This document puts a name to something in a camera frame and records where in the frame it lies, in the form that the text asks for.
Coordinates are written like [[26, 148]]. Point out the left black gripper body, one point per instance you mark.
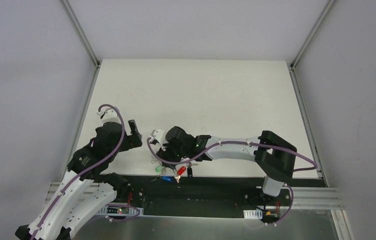
[[133, 131]]

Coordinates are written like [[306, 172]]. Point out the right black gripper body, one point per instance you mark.
[[166, 150]]

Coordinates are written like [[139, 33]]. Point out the red key tag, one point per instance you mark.
[[181, 170]]

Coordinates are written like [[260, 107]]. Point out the large silver keyring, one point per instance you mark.
[[164, 172]]

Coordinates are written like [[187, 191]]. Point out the green key tag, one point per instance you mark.
[[159, 169]]

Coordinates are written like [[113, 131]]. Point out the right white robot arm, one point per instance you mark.
[[273, 154]]

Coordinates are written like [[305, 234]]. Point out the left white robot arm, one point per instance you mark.
[[84, 190]]

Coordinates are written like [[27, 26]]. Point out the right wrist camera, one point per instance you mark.
[[158, 137]]

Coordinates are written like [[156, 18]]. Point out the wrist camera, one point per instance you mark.
[[158, 137], [108, 115]]

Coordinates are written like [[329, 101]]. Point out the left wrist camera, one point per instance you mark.
[[108, 115]]

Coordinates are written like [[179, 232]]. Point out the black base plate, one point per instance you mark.
[[203, 197]]

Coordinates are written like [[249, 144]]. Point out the aluminium frame rail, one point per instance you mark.
[[317, 198]]

